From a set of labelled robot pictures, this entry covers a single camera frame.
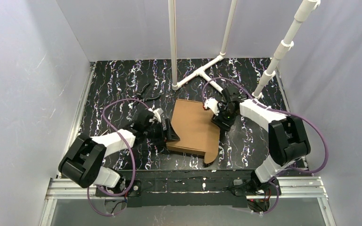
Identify brown cardboard box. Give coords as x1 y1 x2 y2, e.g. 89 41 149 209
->
166 99 221 164

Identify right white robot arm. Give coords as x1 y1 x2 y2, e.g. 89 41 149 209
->
203 86 311 190

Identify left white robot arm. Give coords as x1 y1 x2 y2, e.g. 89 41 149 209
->
58 108 180 188

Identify black pliers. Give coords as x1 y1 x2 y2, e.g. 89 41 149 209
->
134 83 161 102

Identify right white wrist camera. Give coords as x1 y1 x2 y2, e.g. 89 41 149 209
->
203 97 220 115

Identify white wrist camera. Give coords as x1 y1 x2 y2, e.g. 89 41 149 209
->
203 97 220 115
148 108 163 123

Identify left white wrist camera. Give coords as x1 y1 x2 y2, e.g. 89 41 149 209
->
148 108 163 123

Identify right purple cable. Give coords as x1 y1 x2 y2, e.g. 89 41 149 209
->
201 77 329 216

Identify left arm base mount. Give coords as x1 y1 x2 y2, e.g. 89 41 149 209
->
95 179 142 207

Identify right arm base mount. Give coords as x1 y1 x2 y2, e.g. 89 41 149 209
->
225 177 281 215

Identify aluminium table frame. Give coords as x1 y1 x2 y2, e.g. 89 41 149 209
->
41 59 335 226

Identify white PVC pipe frame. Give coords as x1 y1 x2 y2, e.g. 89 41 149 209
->
168 0 321 96

